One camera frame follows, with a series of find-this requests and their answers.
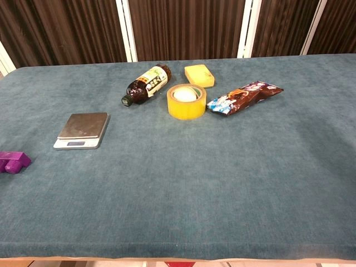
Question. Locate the silver digital kitchen scale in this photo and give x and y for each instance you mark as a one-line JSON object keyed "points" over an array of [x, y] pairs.
{"points": [[82, 128]]}

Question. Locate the yellow tape roll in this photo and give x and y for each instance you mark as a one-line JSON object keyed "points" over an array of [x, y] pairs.
{"points": [[185, 109]]}

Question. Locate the white ball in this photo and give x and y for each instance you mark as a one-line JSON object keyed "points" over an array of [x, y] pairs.
{"points": [[183, 94]]}

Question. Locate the blue-green table cloth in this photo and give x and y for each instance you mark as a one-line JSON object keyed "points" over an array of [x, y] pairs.
{"points": [[178, 180]]}

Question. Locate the brown glass bottle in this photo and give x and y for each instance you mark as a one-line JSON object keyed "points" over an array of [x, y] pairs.
{"points": [[144, 84]]}

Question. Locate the yellow sponge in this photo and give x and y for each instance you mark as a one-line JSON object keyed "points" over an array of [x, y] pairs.
{"points": [[198, 76]]}

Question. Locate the brown snack bag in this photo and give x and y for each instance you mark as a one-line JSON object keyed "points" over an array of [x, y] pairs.
{"points": [[244, 97]]}

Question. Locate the brown pleated curtain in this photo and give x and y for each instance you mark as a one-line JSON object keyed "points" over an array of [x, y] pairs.
{"points": [[183, 27]]}

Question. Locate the purple plastic block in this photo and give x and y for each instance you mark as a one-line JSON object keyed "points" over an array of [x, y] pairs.
{"points": [[15, 160]]}

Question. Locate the white partition frame post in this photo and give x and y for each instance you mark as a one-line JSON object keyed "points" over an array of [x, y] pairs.
{"points": [[126, 30], [249, 27], [313, 27], [5, 61]]}

